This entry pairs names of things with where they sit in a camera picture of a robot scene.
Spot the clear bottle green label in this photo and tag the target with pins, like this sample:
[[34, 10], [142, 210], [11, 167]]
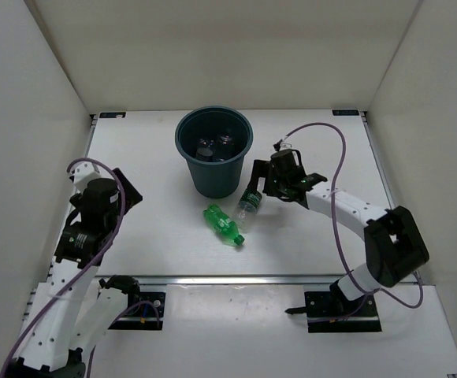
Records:
[[246, 209]]

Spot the clear bottle black label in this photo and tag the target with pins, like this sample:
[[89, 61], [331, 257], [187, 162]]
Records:
[[225, 148]]

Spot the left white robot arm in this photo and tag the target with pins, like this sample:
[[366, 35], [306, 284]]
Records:
[[57, 341]]

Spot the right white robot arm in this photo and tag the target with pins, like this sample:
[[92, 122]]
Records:
[[394, 247]]

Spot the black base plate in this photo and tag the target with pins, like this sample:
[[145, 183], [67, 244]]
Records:
[[148, 311], [326, 314]]

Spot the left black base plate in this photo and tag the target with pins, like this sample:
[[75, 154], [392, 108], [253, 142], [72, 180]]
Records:
[[148, 311]]

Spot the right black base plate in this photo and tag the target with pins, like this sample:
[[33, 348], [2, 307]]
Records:
[[326, 314]]

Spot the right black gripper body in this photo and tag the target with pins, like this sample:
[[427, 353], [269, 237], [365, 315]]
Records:
[[276, 185]]

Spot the green plastic bottle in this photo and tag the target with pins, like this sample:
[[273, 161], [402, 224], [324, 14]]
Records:
[[223, 225]]

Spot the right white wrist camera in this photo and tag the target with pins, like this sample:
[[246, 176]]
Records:
[[281, 145]]

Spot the silver aluminium table rail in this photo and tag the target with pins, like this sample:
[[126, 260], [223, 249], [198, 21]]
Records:
[[236, 280]]

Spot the dark teal plastic bin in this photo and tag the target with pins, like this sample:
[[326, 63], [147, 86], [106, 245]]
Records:
[[216, 179]]

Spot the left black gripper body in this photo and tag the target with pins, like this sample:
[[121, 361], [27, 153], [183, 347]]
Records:
[[111, 222]]

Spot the clear bottle blue label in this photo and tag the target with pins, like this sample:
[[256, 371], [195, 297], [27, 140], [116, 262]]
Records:
[[204, 150]]

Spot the right black table label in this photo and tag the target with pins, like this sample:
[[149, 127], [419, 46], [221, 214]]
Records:
[[345, 112]]

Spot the left black table label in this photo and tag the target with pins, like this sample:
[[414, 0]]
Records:
[[112, 115]]

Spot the black table label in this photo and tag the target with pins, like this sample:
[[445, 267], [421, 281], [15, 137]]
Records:
[[112, 115], [345, 112]]

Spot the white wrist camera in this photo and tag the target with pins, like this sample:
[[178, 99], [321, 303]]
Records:
[[281, 145], [83, 174]]

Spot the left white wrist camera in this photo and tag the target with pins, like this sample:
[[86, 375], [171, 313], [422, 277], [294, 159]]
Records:
[[83, 174]]

